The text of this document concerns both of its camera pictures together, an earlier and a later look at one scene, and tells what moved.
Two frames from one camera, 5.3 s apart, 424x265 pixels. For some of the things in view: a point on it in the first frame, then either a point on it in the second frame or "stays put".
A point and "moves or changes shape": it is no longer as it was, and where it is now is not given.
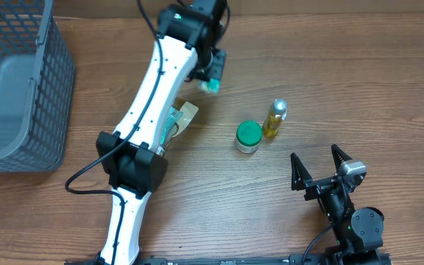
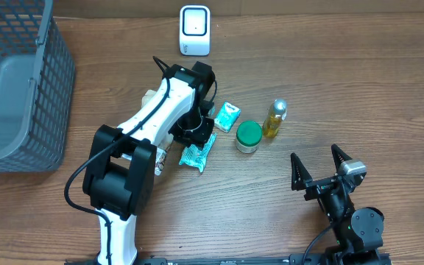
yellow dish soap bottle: (276, 114) stays put
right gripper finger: (299, 174) stays put
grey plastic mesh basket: (25, 87) stays put
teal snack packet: (172, 116) moves or changes shape
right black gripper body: (319, 188) stays put
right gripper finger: (339, 157) stays put
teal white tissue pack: (210, 86) moves or changes shape
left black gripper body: (202, 71) -> (191, 127)
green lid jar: (249, 135) stays put
